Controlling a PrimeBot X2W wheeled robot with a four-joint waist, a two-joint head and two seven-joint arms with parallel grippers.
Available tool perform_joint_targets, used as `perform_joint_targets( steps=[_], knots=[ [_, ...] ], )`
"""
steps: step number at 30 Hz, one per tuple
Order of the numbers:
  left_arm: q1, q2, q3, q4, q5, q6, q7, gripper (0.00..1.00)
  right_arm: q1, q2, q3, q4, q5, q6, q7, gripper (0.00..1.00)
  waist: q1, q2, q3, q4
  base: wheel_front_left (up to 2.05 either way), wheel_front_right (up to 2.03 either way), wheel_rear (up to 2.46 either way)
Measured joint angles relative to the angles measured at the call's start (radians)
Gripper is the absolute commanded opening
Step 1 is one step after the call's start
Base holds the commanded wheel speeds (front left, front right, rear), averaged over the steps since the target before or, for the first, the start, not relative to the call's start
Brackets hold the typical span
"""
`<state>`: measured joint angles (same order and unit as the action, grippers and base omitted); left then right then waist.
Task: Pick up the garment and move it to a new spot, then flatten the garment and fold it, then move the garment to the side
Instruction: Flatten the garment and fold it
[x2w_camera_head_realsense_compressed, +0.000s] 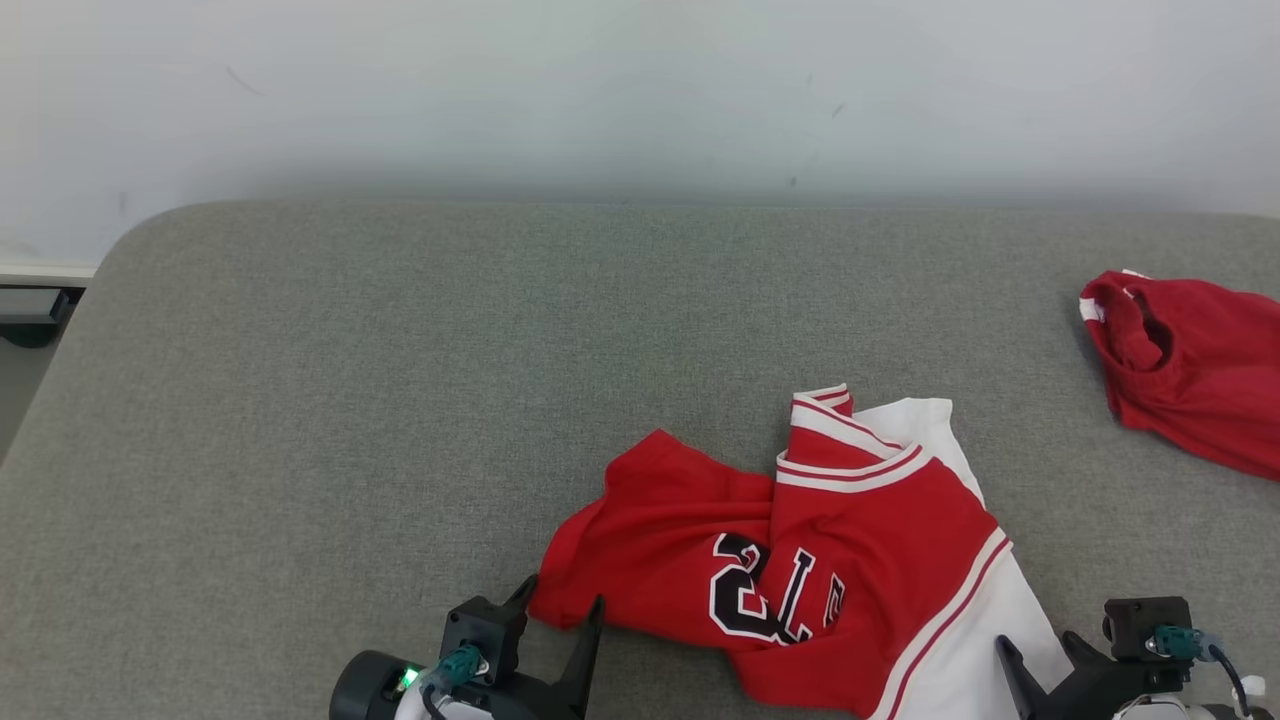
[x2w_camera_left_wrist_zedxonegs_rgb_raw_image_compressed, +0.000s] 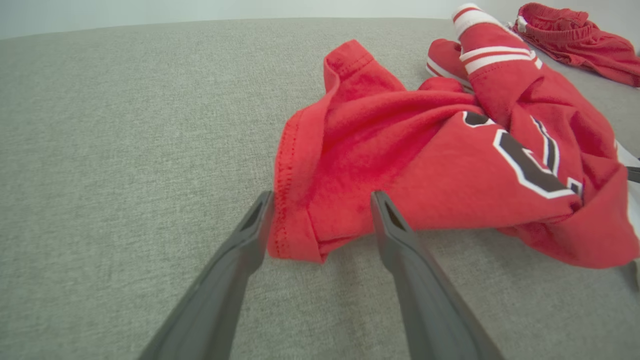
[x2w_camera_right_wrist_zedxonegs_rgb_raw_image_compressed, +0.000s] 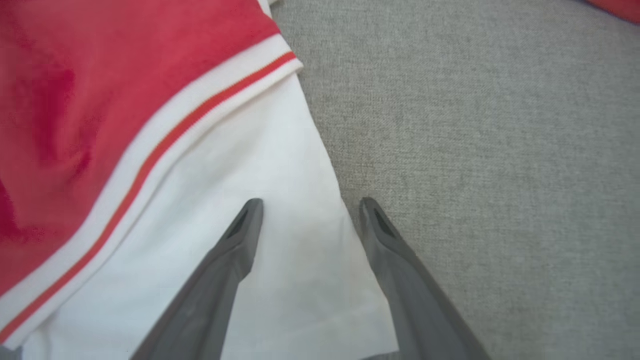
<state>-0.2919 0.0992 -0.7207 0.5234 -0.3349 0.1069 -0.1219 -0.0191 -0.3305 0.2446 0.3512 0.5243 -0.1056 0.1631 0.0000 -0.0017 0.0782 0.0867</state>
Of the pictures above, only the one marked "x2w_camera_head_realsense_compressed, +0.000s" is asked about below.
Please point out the red white basketball jersey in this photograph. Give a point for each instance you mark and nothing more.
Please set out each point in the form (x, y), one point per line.
(880, 520)

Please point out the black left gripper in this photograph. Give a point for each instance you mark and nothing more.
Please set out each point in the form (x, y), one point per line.
(515, 700)

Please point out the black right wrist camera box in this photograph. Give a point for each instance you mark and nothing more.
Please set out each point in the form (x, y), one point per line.
(1145, 620)

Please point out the red shorts with white trim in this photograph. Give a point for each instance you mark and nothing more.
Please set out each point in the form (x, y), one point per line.
(1200, 380)

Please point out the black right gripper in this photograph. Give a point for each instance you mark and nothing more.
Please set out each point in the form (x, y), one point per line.
(1095, 690)

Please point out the black caster wheel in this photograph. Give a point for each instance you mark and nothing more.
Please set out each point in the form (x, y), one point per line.
(25, 335)

